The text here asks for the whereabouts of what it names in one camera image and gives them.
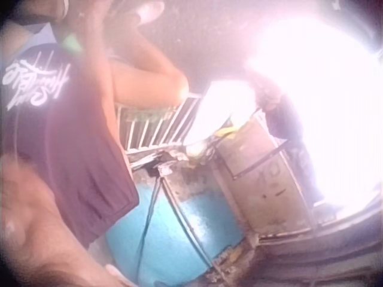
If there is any person's right hand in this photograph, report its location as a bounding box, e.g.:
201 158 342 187
105 0 166 28

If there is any white metal railing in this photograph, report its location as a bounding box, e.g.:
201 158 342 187
115 94 202 155

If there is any white sack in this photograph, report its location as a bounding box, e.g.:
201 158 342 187
184 79 257 158

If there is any yellow green cloth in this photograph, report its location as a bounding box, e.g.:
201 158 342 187
217 119 251 140

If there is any beige metal cabinet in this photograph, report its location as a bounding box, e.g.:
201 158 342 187
214 115 317 239

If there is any blue plastic drum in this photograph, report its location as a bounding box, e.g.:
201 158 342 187
103 176 245 287

